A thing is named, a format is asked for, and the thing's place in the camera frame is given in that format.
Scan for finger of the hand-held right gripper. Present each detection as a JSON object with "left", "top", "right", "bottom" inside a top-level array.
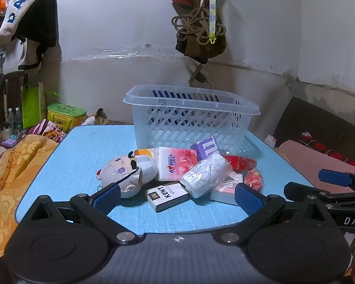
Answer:
[
  {"left": 318, "top": 169, "right": 355, "bottom": 196},
  {"left": 284, "top": 182, "right": 355, "bottom": 210}
]

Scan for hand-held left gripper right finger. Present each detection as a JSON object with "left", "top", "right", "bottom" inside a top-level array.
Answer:
[{"left": 217, "top": 183, "right": 338, "bottom": 246}]

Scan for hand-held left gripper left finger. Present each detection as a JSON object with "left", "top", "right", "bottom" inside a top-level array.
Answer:
[{"left": 18, "top": 183, "right": 138, "bottom": 246}]

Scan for red candy bag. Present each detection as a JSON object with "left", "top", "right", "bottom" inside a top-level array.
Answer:
[{"left": 244, "top": 167, "right": 264, "bottom": 192}]

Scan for pink tissue packet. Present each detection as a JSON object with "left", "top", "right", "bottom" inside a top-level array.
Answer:
[
  {"left": 210, "top": 172, "right": 244, "bottom": 205},
  {"left": 154, "top": 147, "right": 198, "bottom": 182}
]

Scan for grey plush doll keychain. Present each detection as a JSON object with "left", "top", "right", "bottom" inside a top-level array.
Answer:
[{"left": 95, "top": 153, "right": 142, "bottom": 199}]

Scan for red packet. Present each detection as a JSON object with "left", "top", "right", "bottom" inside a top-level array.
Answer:
[{"left": 222, "top": 155, "right": 257, "bottom": 172}]

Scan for clear bag of white cotton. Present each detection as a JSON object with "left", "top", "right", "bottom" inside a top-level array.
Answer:
[{"left": 179, "top": 153, "right": 234, "bottom": 199}]

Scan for orange bottle with white label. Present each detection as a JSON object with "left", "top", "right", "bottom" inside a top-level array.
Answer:
[{"left": 134, "top": 148, "right": 160, "bottom": 184}]

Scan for black and white cigarette box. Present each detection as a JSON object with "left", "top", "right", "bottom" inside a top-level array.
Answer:
[{"left": 145, "top": 182, "right": 189, "bottom": 213}]

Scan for purple card box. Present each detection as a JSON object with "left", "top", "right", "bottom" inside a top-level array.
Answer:
[{"left": 190, "top": 136, "right": 221, "bottom": 161}]

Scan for clear plastic basket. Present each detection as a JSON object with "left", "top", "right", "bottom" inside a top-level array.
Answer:
[{"left": 123, "top": 84, "right": 261, "bottom": 158}]

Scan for pink bedding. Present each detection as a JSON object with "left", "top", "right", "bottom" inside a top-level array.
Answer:
[{"left": 276, "top": 140, "right": 355, "bottom": 193}]

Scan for dark wooden headboard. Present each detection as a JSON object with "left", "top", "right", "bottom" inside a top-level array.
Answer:
[{"left": 273, "top": 97, "right": 355, "bottom": 170}]

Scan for brown cardboard piece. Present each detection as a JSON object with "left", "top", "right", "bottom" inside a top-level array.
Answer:
[{"left": 95, "top": 108, "right": 128, "bottom": 125}]

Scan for floral magenta blanket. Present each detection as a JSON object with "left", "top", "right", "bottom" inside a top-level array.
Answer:
[{"left": 28, "top": 119, "right": 67, "bottom": 142}]

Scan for yellow-green box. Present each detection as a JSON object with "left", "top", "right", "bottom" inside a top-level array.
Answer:
[{"left": 47, "top": 103, "right": 87, "bottom": 133}]

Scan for orange patterned blanket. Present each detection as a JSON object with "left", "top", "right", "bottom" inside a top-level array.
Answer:
[{"left": 0, "top": 135, "right": 60, "bottom": 284}]

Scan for green paper bag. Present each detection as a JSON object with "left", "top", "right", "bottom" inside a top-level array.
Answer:
[{"left": 22, "top": 82, "right": 60, "bottom": 129}]

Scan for dark wooden chair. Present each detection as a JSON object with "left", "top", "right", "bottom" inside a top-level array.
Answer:
[{"left": 0, "top": 71, "right": 29, "bottom": 131}]

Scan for brown hanging bag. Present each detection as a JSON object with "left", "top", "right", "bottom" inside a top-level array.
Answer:
[{"left": 175, "top": 15, "right": 227, "bottom": 64}]

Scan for white garment with black trim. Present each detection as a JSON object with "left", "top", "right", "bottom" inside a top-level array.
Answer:
[{"left": 17, "top": 38, "right": 44, "bottom": 70}]

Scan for white jacket with blue letters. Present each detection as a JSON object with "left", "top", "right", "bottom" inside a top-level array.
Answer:
[{"left": 0, "top": 0, "right": 57, "bottom": 45}]

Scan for black wall charger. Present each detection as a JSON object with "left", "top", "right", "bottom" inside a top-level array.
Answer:
[{"left": 189, "top": 64, "right": 212, "bottom": 89}]

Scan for yellow-green lanyard strap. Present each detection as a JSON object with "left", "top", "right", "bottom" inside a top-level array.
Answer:
[{"left": 209, "top": 0, "right": 217, "bottom": 44}]

